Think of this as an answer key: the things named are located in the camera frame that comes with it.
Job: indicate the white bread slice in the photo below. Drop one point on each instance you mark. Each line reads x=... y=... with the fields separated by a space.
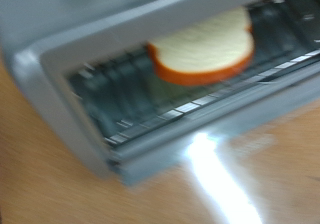
x=203 y=47

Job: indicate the silver toaster oven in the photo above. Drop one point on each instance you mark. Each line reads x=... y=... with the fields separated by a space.
x=66 y=84

